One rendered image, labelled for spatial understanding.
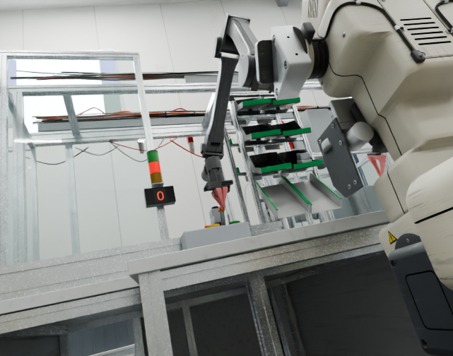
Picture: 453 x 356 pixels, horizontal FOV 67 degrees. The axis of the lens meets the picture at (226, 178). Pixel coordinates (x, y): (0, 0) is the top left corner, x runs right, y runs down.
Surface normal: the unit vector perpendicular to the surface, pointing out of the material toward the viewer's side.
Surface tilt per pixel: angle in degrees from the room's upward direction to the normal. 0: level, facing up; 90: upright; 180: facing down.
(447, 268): 90
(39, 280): 90
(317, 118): 90
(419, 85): 172
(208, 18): 90
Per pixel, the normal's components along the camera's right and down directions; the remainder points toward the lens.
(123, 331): 0.26, -0.40
